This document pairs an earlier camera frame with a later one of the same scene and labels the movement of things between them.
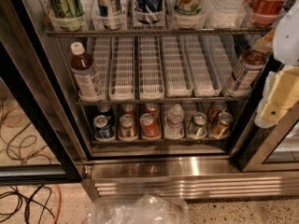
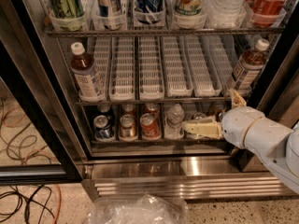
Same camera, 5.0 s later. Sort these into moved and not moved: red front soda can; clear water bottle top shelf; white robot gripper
Moved: white robot gripper
Not moved: clear water bottle top shelf; red front soda can
